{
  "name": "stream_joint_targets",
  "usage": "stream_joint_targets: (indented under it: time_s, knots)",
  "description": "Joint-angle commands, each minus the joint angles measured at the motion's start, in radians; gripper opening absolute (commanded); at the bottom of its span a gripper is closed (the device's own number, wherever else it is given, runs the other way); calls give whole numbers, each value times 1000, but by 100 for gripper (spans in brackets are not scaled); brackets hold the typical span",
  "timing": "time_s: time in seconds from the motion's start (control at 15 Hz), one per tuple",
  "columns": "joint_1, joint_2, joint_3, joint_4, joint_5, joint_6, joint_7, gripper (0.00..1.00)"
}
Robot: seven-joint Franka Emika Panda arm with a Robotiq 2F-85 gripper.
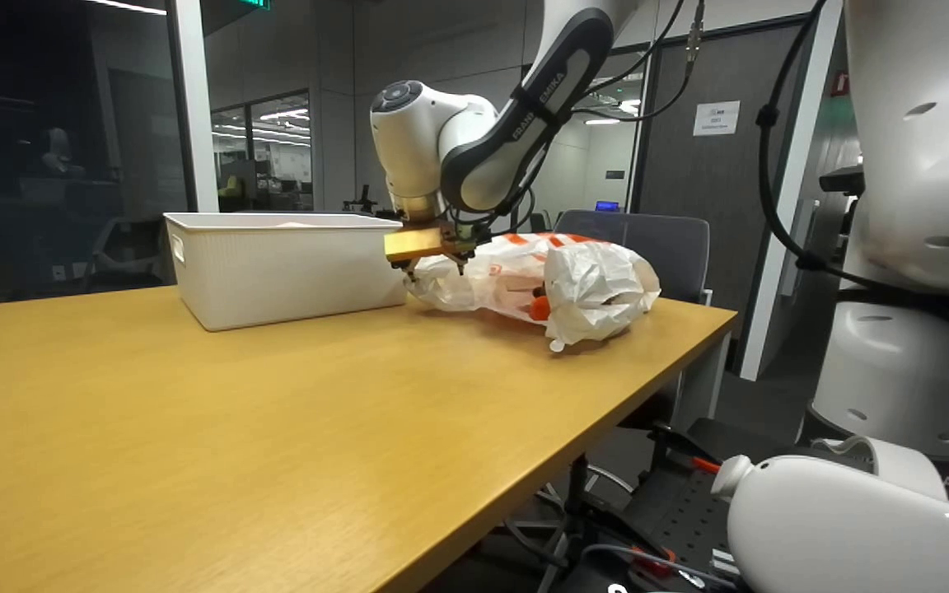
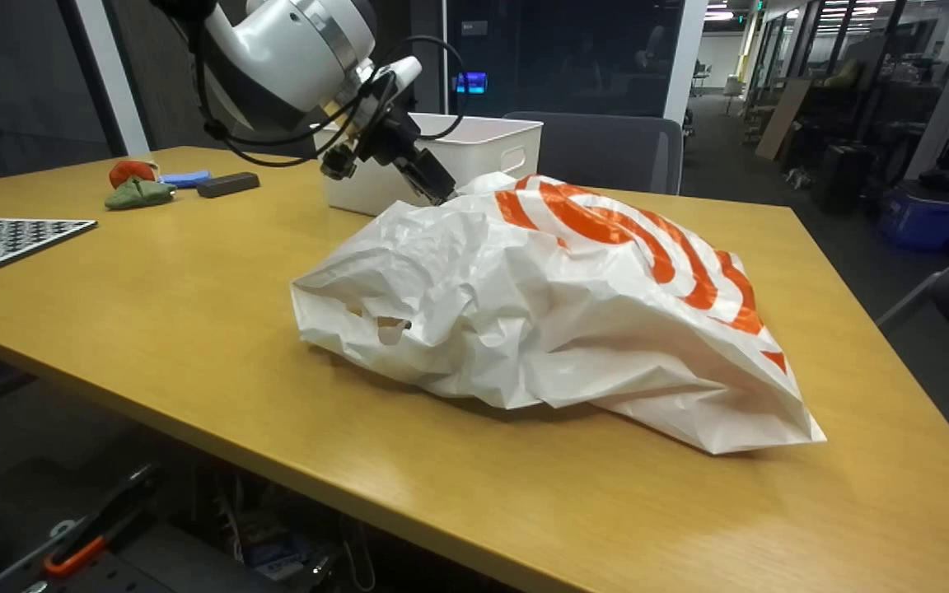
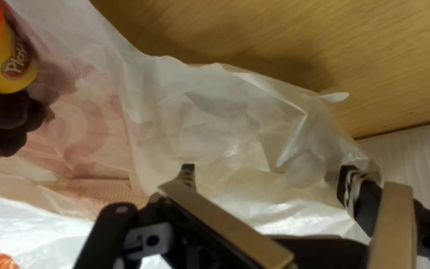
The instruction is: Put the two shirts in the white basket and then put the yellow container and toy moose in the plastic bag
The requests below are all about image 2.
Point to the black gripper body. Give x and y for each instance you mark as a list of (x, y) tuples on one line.
[(382, 133)]

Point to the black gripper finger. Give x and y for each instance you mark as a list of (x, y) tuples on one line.
[(409, 164), (439, 184)]

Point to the white orange plastic bag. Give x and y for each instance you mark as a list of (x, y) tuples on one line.
[(543, 307)]

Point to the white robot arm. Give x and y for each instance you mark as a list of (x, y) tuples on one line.
[(289, 51)]

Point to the white plastic basket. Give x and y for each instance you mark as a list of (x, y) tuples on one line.
[(496, 151)]

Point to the blue lit screen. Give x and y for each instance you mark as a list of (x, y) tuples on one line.
[(470, 85)]

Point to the black eraser block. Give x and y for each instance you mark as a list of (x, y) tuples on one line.
[(230, 184)]

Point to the grey office chair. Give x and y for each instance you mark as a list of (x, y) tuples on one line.
[(607, 152)]

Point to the blue marker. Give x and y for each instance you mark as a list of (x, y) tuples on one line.
[(186, 178)]

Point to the green small object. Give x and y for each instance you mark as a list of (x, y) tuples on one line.
[(139, 196)]

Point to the orange red small object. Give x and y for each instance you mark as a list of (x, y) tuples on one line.
[(131, 174)]

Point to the brown cardboard sheet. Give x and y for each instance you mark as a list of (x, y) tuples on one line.
[(784, 119)]

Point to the green exit sign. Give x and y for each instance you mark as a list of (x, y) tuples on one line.
[(758, 5)]

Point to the grey perforated pad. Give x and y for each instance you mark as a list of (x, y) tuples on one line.
[(9, 238)]

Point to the blue storage bin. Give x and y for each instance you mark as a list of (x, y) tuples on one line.
[(932, 219)]

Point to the orange black bar clamp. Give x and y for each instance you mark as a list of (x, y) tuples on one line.
[(75, 556)]

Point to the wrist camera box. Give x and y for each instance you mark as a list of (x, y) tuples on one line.
[(404, 71)]

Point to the white window frame post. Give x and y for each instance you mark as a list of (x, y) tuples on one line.
[(114, 78), (683, 61)]

